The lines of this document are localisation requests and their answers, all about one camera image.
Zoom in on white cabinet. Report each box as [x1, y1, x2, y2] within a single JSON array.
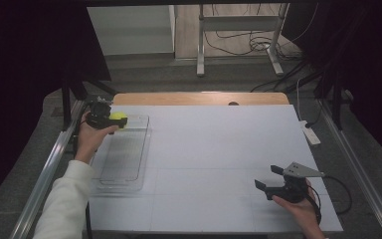
[[87, 4, 177, 58]]

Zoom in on white power strip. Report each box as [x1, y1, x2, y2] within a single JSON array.
[[298, 119, 322, 146]]

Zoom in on metal frame rail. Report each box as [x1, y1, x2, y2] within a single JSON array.
[[9, 99, 88, 239], [317, 99, 382, 239]]

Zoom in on person's left hand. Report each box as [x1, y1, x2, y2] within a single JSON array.
[[74, 111, 120, 165]]

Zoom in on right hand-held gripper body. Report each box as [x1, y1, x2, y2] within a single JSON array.
[[265, 161, 326, 204]]

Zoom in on black floor cables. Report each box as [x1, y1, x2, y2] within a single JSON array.
[[204, 3, 319, 94]]

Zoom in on yellow tennis ball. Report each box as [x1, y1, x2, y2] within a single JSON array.
[[108, 112, 128, 122]]

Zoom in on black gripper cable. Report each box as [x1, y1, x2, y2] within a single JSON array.
[[306, 174, 353, 224]]

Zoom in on person's right hand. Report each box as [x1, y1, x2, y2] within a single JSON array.
[[272, 178, 327, 239]]

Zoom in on wooden desk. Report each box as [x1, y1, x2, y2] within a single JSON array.
[[112, 92, 290, 107]]

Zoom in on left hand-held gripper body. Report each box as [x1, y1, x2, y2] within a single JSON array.
[[85, 99, 114, 130]]

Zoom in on clear plastic tray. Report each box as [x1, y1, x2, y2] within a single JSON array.
[[91, 114, 152, 193]]

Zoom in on grey metal stand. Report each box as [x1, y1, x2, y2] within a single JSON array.
[[196, 3, 290, 78]]

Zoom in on dark curtain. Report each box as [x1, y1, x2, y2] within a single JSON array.
[[281, 0, 382, 170], [0, 0, 112, 213]]

